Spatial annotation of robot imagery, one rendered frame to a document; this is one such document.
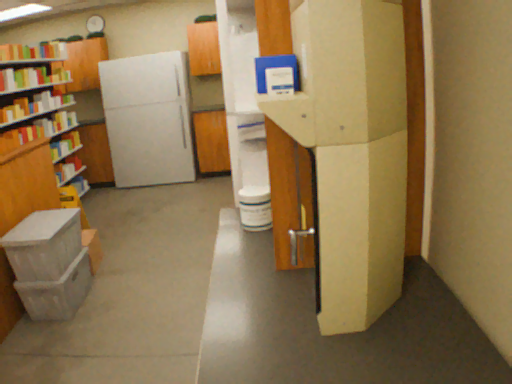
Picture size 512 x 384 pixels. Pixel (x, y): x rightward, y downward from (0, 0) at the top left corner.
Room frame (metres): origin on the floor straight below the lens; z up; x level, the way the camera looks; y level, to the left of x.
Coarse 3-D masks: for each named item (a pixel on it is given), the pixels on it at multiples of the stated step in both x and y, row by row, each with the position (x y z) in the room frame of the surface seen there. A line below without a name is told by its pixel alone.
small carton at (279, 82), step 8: (272, 72) 0.96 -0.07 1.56; (280, 72) 0.96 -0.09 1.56; (288, 72) 0.97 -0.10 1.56; (272, 80) 0.96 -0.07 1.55; (280, 80) 0.96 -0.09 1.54; (288, 80) 0.97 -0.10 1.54; (272, 88) 0.96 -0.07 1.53; (280, 88) 0.96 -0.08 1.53; (288, 88) 0.97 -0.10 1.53; (272, 96) 0.96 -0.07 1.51
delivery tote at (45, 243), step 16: (32, 224) 2.71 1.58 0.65; (48, 224) 2.68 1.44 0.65; (64, 224) 2.66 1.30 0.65; (80, 224) 2.98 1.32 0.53; (0, 240) 2.43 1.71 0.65; (16, 240) 2.42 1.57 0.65; (32, 240) 2.41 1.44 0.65; (48, 240) 2.41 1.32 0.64; (64, 240) 2.65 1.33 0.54; (80, 240) 2.94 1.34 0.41; (16, 256) 2.43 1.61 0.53; (32, 256) 2.43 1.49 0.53; (48, 256) 2.43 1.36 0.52; (64, 256) 2.61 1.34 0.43; (16, 272) 2.44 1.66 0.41; (32, 272) 2.44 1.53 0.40; (48, 272) 2.44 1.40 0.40
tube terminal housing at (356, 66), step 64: (320, 0) 0.87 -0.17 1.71; (320, 64) 0.87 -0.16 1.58; (384, 64) 0.93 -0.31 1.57; (320, 128) 0.87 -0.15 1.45; (384, 128) 0.92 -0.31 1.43; (320, 192) 0.87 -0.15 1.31; (384, 192) 0.92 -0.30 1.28; (320, 256) 0.87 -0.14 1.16; (384, 256) 0.92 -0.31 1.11; (320, 320) 0.89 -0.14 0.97
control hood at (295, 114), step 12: (264, 96) 0.98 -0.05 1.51; (276, 96) 0.96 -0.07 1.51; (288, 96) 0.94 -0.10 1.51; (300, 96) 0.92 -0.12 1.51; (264, 108) 0.87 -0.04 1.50; (276, 108) 0.87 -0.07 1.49; (288, 108) 0.87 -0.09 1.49; (300, 108) 0.87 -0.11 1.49; (312, 108) 0.87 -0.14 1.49; (276, 120) 0.87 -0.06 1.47; (288, 120) 0.87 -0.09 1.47; (300, 120) 0.87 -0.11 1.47; (312, 120) 0.87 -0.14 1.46; (288, 132) 0.87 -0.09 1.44; (300, 132) 0.87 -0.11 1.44; (312, 132) 0.87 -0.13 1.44; (312, 144) 0.87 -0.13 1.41
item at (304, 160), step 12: (300, 144) 1.05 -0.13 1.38; (300, 156) 1.07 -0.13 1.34; (312, 156) 0.88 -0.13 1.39; (300, 168) 1.08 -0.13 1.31; (312, 168) 0.88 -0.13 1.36; (300, 180) 1.10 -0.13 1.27; (312, 180) 0.88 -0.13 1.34; (300, 192) 1.12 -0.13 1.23; (312, 192) 0.88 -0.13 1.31; (300, 204) 1.13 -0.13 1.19; (312, 204) 0.88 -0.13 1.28; (300, 216) 1.15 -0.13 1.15; (312, 216) 0.88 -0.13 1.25; (312, 228) 0.89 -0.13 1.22; (312, 240) 0.90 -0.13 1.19; (312, 252) 0.91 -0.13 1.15; (312, 264) 0.92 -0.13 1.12; (312, 276) 0.92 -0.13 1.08; (312, 288) 0.92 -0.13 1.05; (312, 300) 0.94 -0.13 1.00
